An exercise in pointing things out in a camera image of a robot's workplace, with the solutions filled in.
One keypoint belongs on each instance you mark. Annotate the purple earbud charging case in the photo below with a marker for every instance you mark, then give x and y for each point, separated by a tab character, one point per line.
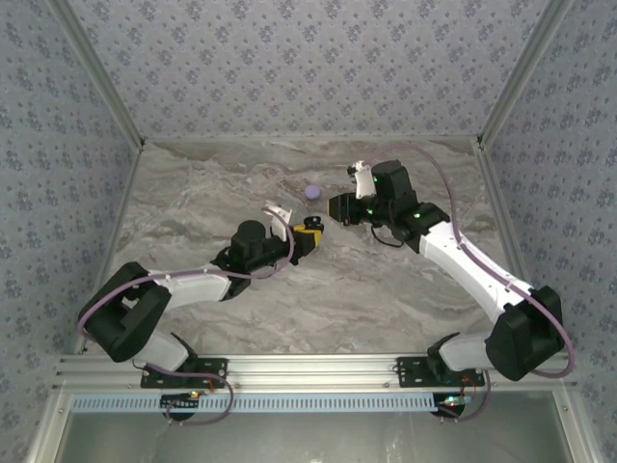
312	191

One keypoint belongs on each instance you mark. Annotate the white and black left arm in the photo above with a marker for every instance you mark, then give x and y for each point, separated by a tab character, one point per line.
193	289

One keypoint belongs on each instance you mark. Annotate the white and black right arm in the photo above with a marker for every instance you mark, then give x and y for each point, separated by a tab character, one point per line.
472	270

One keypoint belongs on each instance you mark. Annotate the small controller board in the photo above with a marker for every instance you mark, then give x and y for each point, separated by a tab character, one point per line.
452	404
182	401

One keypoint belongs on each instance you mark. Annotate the grey metal lower panel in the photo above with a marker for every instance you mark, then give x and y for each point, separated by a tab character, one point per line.
313	439

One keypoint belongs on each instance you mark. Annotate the aluminium side rail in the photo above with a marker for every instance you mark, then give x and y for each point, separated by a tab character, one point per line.
511	241
113	231

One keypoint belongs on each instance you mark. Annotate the aluminium front rail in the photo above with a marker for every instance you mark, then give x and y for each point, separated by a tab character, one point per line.
313	371

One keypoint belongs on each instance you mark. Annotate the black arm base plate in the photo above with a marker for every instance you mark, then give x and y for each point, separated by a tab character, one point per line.
414	373
212	371

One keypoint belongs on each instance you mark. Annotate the aluminium frame corner post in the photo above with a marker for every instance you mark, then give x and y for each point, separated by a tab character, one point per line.
525	72
101	77

